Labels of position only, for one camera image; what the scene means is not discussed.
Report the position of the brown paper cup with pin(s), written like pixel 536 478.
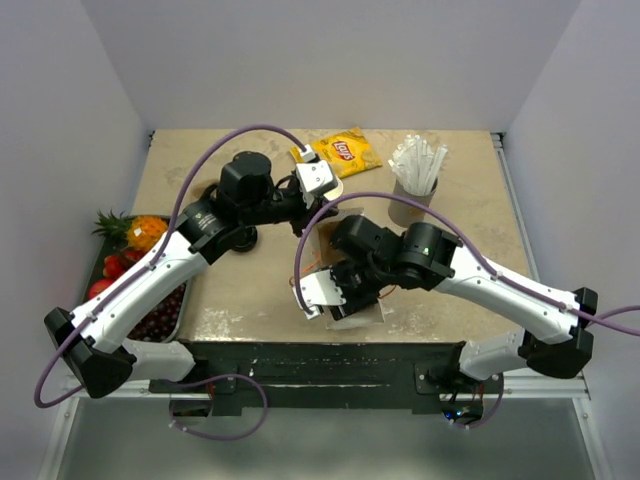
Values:
pixel 336 192

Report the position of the small red fruits cluster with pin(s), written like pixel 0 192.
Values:
pixel 115 265

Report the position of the brown paper takeout bag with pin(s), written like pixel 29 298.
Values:
pixel 318 243

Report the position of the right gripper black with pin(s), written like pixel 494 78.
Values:
pixel 354 303

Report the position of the toy pineapple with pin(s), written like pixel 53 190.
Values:
pixel 140 233

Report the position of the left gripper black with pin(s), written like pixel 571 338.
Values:
pixel 306 214

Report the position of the grey straw holder cup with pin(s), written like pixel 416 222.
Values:
pixel 403 214

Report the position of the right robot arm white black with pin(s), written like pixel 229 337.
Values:
pixel 550 337

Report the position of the large red apple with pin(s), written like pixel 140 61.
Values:
pixel 98 287

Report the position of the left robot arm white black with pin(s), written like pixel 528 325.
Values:
pixel 93 338

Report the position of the yellow Lays chips bag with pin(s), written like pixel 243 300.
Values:
pixel 348 153

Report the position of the dark grapes bunch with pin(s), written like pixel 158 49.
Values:
pixel 161 323

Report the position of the grey fruit tray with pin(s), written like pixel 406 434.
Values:
pixel 109 247

